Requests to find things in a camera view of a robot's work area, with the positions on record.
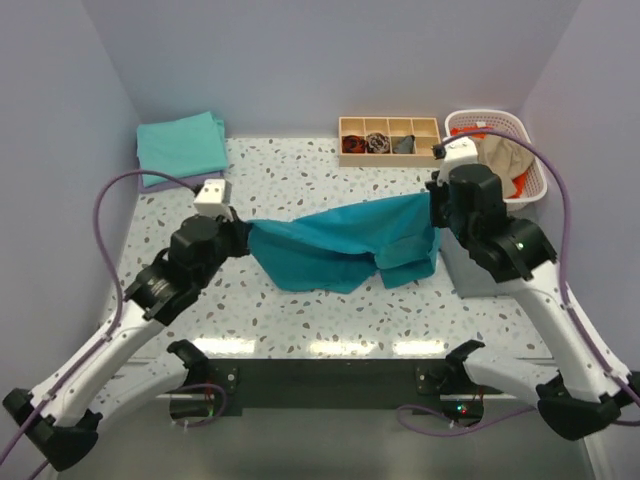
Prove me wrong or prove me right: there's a teal t shirt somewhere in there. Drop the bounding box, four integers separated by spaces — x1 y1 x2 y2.
248 193 440 294

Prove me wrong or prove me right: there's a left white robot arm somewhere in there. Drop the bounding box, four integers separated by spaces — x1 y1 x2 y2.
2 215 251 471

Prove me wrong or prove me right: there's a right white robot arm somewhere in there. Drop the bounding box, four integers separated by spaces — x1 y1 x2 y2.
426 164 639 441

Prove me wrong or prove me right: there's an orange t shirt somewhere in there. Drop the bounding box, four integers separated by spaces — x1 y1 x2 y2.
449 125 529 199

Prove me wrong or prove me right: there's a beige t shirt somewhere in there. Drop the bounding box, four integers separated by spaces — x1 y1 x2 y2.
474 136 537 198

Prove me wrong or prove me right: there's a white laundry basket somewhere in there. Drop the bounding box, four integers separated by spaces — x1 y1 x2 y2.
444 109 548 212

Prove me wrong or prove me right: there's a folded lavender t shirt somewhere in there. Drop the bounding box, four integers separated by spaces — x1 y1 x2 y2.
137 171 224 194

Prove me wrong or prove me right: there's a grey rolled sock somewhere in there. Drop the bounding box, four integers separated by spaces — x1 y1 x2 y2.
391 135 415 155

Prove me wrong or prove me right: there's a folded grey t shirt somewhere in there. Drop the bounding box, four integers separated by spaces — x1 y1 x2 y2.
440 229 508 299

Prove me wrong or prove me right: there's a brown white rolled sock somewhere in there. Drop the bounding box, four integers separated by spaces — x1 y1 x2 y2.
366 132 391 155

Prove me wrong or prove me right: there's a folded mint t shirt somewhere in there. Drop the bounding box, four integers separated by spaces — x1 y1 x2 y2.
136 111 229 179

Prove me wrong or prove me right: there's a wooden compartment tray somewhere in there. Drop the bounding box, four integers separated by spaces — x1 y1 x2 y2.
338 116 441 168

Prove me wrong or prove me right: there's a red black rolled sock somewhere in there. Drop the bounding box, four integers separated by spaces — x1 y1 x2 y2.
342 135 367 154

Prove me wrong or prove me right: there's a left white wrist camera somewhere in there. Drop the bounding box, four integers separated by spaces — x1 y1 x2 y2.
193 178 232 218

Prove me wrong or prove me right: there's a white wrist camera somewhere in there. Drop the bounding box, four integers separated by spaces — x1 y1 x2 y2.
193 178 232 218
432 138 478 180

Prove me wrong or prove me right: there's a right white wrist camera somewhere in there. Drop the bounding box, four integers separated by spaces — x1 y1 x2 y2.
432 138 478 180

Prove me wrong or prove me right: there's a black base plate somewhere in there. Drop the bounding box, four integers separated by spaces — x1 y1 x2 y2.
149 357 504 419

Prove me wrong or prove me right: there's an aluminium rail frame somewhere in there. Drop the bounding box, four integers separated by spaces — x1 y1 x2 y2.
65 397 612 479

